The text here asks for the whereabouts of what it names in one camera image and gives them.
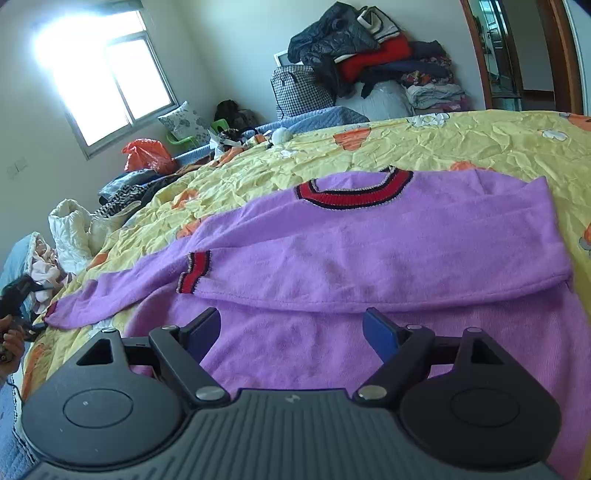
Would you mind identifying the purple sweater red collar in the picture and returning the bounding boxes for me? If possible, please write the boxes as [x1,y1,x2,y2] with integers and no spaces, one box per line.
[46,169,590,479]

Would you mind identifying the black white patterned clothes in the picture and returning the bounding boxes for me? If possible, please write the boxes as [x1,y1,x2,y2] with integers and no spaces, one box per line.
[93,169,176,218]

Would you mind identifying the pile of clothes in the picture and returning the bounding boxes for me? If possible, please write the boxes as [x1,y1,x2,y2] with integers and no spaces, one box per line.
[286,2,470,114]

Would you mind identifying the person's left hand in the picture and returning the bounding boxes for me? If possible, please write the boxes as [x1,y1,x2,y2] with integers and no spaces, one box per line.
[0,315,25,383]

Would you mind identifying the white quilted jacket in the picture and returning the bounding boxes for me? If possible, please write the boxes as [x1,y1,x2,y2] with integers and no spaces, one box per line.
[48,199,140,275]

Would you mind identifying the orange plastic bag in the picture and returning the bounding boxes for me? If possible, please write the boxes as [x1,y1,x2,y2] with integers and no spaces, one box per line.
[121,139,178,175]

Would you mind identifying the floral white pillow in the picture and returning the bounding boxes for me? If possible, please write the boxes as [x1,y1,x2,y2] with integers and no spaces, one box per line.
[157,101,209,138]

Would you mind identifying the yellow carrot print quilt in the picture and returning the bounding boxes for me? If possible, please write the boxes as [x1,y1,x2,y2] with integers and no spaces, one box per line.
[21,110,590,398]

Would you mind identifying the green plastic chair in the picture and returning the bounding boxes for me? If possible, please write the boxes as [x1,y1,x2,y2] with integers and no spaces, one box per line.
[166,119,229,148]

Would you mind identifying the blue quilted blanket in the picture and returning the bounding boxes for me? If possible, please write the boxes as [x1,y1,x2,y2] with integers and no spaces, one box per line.
[174,106,369,167]

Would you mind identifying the white round plush ball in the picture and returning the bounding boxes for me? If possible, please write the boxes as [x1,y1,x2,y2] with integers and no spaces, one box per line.
[270,127,294,145]

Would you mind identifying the checkered houndstooth bag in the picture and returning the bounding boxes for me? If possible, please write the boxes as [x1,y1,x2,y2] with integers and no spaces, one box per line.
[270,65,335,120]

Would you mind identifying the window with grey frame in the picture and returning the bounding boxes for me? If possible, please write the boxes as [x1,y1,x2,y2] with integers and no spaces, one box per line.
[33,1,178,158]

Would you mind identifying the brown wooden door frame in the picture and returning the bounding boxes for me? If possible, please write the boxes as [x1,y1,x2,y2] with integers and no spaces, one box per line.
[461,1,586,114]

